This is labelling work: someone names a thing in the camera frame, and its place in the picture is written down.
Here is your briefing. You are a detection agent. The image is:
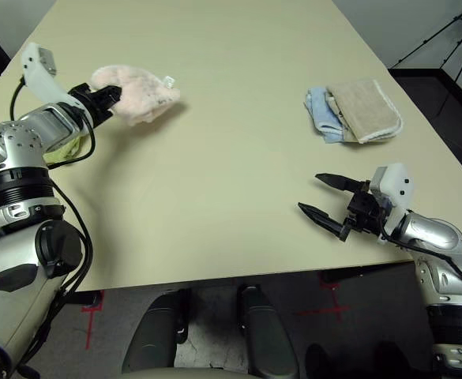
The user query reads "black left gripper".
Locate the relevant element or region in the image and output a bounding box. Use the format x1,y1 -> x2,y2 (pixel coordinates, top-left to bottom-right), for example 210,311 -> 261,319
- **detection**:
67,82 -> 122,127

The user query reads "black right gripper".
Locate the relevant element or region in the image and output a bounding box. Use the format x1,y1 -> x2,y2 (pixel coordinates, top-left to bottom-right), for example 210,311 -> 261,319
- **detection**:
296,171 -> 392,243

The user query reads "pink towel with print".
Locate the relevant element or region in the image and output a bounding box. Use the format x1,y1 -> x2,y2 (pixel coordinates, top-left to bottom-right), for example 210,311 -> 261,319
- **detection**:
89,66 -> 182,127

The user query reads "green folded towel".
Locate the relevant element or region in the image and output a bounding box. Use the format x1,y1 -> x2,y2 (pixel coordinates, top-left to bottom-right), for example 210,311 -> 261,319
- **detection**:
43,136 -> 85,167

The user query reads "blue folded towel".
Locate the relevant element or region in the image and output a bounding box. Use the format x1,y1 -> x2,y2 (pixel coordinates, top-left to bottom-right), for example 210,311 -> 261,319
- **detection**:
304,86 -> 346,145

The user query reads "beige folded towel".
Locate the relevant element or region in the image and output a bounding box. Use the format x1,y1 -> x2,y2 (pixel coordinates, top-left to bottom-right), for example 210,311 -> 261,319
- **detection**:
325,78 -> 404,145

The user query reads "grey robot right leg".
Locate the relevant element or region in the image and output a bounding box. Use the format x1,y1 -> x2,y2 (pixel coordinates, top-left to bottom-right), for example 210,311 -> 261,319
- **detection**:
236,284 -> 299,379

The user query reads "grey robot leg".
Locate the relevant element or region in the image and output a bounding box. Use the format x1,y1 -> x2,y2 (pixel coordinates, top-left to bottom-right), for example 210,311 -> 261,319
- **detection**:
236,284 -> 299,379
122,287 -> 192,374

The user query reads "dark low cabinet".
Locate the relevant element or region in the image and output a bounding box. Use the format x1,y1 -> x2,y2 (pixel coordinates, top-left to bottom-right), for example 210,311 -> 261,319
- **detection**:
388,67 -> 462,186

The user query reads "black tripod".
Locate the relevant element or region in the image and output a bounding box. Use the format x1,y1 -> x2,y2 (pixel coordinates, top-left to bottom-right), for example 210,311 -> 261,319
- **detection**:
388,6 -> 462,84

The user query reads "black table foot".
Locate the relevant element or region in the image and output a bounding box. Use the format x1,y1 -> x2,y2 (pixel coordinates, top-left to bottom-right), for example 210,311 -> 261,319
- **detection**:
62,291 -> 102,308

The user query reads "grey robot left leg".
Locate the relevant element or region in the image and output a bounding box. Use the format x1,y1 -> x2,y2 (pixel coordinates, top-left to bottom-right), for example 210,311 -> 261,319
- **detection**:
122,287 -> 192,374

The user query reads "grey robot torso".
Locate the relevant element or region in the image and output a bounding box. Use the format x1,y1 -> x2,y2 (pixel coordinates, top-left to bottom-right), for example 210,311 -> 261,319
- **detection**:
119,366 -> 255,379

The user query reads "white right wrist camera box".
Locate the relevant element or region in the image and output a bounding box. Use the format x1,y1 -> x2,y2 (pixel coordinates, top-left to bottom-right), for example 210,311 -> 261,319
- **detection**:
370,163 -> 415,246

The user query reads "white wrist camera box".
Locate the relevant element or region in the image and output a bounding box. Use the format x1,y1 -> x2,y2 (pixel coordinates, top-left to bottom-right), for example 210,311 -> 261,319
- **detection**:
370,163 -> 415,246
20,42 -> 82,111

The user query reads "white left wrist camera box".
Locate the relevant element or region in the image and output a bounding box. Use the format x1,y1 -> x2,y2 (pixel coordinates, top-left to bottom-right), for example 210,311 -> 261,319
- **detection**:
20,42 -> 82,111

